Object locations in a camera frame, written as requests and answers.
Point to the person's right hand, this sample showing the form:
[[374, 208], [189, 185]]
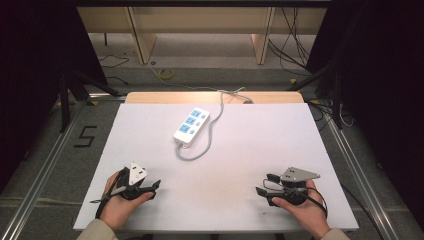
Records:
[[308, 213]]

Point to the yellow tape roll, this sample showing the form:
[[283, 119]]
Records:
[[166, 73]]

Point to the white power strip blue sockets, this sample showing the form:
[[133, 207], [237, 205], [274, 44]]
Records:
[[191, 127]]

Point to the black metal stand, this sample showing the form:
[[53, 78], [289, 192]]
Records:
[[328, 86], [71, 93]]

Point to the light wooden desk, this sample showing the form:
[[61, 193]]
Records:
[[200, 23]]

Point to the aluminium floor rail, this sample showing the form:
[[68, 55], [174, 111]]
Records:
[[363, 180], [36, 180]]

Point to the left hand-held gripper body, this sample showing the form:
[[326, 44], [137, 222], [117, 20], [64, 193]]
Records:
[[133, 175]]

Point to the black curtain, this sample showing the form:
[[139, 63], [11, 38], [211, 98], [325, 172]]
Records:
[[383, 100], [30, 83]]

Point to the person's left hand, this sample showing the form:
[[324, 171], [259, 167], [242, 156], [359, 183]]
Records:
[[116, 208]]

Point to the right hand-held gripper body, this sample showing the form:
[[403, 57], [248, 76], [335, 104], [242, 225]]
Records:
[[295, 186]]

